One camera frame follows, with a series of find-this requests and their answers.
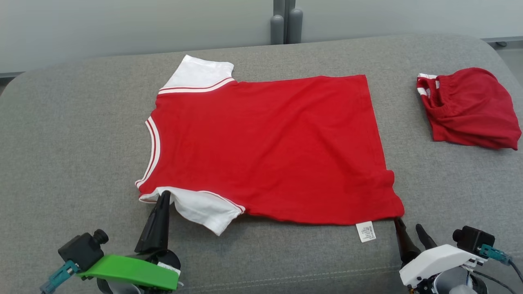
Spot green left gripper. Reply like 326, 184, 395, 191
78, 191, 181, 291

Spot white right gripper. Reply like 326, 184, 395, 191
393, 218, 476, 287

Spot red jersey with white sleeves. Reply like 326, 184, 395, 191
135, 54, 405, 243

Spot grey fabric sofa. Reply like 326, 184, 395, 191
0, 33, 523, 294

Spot red shorts with white stripes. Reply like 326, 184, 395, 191
417, 67, 523, 151

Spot black right arm cable teal plug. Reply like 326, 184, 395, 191
470, 244, 523, 294

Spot grey metal partition post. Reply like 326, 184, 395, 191
270, 0, 304, 45

